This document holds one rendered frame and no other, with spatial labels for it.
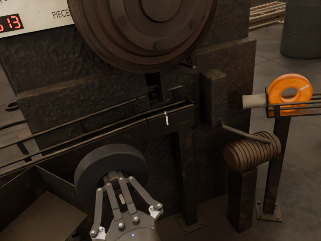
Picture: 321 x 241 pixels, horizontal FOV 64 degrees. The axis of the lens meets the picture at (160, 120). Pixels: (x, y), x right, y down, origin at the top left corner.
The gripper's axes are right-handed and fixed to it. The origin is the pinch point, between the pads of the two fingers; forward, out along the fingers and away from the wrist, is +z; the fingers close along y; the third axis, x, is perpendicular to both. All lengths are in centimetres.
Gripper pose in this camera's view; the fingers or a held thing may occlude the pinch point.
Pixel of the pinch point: (111, 172)
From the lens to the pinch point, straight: 55.2
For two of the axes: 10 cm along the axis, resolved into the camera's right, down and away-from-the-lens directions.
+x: -1.0, -8.1, -5.7
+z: -3.7, -5.0, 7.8
